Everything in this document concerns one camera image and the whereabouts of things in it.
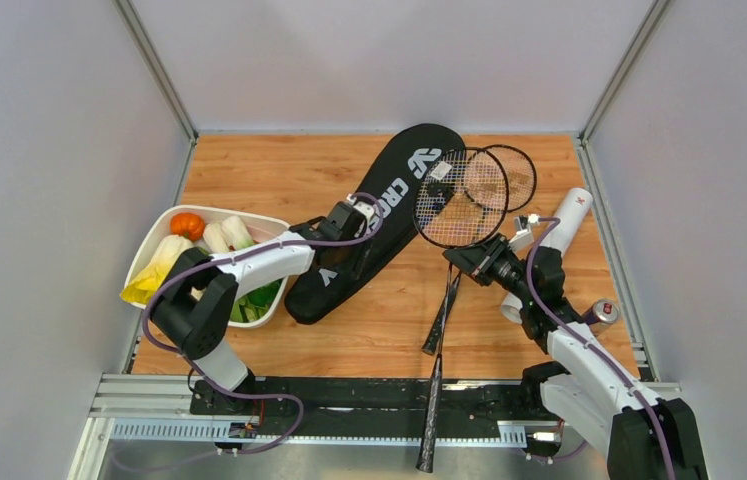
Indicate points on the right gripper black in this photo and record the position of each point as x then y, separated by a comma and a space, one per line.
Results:
478, 261

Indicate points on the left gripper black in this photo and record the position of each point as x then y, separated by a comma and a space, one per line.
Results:
363, 246

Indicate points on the badminton racket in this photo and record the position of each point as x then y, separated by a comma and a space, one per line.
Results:
512, 172
434, 345

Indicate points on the black racket bag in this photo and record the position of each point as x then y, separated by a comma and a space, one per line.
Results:
394, 179

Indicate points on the white shuttlecock tube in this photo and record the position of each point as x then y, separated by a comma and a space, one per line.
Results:
571, 213

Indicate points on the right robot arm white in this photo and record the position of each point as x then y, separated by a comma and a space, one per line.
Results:
641, 434

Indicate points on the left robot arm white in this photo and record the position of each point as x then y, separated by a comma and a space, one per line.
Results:
193, 305

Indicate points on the white plastic tray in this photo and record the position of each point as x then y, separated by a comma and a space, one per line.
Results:
261, 228

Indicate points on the green bok choy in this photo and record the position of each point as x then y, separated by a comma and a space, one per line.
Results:
240, 232

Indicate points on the energy drink can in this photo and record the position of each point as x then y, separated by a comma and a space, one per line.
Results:
601, 315

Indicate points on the white bok choy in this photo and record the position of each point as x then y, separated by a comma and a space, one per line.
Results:
214, 238

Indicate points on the small orange pumpkin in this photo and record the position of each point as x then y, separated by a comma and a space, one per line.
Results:
187, 225

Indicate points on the yellow napa cabbage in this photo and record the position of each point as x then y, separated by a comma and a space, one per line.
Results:
147, 281

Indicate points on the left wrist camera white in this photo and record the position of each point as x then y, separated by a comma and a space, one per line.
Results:
368, 210

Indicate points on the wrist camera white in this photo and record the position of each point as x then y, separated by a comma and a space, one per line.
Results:
368, 210
523, 236

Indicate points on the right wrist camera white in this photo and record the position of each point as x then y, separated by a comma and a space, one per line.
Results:
523, 236

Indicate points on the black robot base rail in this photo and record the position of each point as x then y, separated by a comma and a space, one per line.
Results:
366, 408

